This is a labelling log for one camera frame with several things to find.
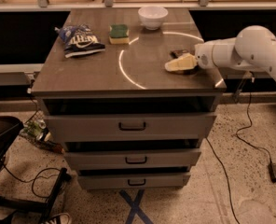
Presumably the black looped floor cable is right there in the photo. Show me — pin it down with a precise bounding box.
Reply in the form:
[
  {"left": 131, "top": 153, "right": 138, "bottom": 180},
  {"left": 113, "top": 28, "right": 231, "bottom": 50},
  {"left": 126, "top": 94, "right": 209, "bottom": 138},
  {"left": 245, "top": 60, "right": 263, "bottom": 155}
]
[{"left": 3, "top": 163, "right": 65, "bottom": 199}]

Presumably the grey drawer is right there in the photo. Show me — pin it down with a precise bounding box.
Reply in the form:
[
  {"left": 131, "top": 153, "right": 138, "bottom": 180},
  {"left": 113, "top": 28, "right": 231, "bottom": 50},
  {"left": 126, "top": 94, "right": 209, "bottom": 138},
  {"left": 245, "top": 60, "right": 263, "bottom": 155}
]
[
  {"left": 45, "top": 113, "right": 216, "bottom": 143},
  {"left": 64, "top": 148, "right": 200, "bottom": 170},
  {"left": 77, "top": 172, "right": 190, "bottom": 189}
]

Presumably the wire basket with items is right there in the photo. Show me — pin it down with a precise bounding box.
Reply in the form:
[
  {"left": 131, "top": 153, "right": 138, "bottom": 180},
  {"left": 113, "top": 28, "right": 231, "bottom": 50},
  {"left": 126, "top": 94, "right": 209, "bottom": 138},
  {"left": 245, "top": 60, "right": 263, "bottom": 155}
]
[{"left": 20, "top": 110, "right": 64, "bottom": 154}]

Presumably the long black floor cable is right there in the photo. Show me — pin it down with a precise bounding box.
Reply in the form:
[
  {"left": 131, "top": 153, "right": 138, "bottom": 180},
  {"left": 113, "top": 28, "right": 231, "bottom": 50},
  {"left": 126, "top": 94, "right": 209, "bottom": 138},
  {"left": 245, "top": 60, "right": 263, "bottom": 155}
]
[{"left": 205, "top": 137, "right": 241, "bottom": 224}]

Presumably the blue kettle chips bag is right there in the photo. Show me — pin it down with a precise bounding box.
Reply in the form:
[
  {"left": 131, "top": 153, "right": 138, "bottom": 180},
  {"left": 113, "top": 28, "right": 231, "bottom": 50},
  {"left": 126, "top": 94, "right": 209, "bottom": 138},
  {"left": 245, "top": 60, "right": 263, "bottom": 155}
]
[{"left": 55, "top": 24, "right": 105, "bottom": 58}]

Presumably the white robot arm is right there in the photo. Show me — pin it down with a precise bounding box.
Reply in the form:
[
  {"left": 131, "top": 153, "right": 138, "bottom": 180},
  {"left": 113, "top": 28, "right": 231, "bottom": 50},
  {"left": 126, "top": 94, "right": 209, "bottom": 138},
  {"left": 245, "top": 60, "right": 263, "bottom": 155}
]
[{"left": 165, "top": 25, "right": 276, "bottom": 81}]

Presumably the bottom grey drawer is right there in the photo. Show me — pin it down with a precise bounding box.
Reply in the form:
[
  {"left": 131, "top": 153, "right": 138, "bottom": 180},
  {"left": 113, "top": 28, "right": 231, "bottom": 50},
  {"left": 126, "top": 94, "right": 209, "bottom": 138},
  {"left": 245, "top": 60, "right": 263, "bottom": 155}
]
[{"left": 77, "top": 172, "right": 190, "bottom": 189}]

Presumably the black power adapter cable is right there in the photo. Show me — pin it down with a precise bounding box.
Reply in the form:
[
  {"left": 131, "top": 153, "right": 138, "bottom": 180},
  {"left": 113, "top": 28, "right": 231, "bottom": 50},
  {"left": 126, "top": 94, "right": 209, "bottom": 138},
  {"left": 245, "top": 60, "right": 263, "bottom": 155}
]
[{"left": 235, "top": 91, "right": 276, "bottom": 223}]

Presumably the top grey drawer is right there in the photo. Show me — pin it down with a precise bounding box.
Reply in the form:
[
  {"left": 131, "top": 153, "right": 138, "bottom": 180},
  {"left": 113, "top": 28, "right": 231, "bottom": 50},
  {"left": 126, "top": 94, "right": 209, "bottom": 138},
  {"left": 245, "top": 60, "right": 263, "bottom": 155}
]
[{"left": 45, "top": 113, "right": 216, "bottom": 143}]

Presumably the green yellow sponge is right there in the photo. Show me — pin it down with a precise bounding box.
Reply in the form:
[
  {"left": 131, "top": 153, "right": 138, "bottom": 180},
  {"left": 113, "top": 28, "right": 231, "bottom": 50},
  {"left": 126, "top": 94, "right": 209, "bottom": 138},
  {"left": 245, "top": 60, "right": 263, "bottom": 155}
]
[{"left": 109, "top": 24, "right": 130, "bottom": 44}]

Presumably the middle grey drawer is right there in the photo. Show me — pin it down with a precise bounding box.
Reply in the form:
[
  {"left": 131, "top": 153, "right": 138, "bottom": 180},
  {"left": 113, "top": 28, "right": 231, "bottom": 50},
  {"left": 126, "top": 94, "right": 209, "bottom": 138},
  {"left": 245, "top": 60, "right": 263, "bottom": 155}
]
[{"left": 64, "top": 148, "right": 200, "bottom": 170}]

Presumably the black chair frame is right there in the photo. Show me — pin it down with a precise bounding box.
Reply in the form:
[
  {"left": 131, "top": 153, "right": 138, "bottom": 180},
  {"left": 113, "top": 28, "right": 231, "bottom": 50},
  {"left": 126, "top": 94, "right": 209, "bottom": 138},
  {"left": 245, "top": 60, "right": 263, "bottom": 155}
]
[{"left": 0, "top": 116, "right": 72, "bottom": 224}]

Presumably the grey drawer cabinet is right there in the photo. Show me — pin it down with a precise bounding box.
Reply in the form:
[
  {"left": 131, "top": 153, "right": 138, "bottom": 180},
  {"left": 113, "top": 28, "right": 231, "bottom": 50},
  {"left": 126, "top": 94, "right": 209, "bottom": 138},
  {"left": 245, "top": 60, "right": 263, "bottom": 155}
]
[{"left": 33, "top": 8, "right": 226, "bottom": 177}]

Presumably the white ceramic bowl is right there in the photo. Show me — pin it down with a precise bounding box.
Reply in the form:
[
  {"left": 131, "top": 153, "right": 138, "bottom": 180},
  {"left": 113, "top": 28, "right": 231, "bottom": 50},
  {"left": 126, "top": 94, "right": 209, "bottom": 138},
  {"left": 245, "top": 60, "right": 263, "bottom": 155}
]
[{"left": 138, "top": 6, "right": 169, "bottom": 30}]

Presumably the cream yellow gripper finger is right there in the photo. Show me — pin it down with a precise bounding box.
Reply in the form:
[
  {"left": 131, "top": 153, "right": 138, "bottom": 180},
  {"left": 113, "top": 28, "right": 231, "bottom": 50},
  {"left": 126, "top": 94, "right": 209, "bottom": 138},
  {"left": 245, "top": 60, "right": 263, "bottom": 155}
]
[{"left": 165, "top": 53, "right": 197, "bottom": 72}]

